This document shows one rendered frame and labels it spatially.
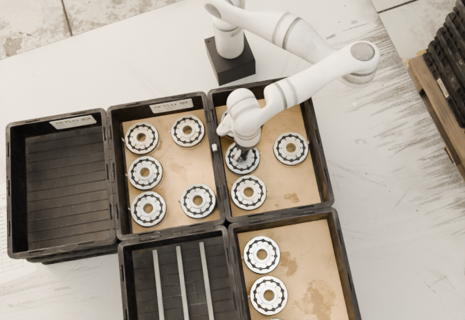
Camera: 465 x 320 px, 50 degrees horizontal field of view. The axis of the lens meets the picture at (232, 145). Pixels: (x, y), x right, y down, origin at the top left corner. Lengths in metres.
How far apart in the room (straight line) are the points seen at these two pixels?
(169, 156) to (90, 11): 1.48
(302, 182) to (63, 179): 0.72
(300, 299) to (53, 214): 0.76
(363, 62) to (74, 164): 0.90
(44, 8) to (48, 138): 1.40
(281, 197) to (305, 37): 0.47
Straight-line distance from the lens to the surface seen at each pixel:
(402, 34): 2.74
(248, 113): 1.17
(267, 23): 1.35
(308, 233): 1.48
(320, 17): 1.89
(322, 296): 1.47
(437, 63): 2.42
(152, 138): 1.54
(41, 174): 1.65
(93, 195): 1.57
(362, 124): 1.73
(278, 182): 1.50
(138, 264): 1.50
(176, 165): 1.53
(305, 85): 1.22
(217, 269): 1.47
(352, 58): 1.26
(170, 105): 1.53
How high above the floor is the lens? 2.28
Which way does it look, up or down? 72 degrees down
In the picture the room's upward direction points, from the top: 9 degrees counter-clockwise
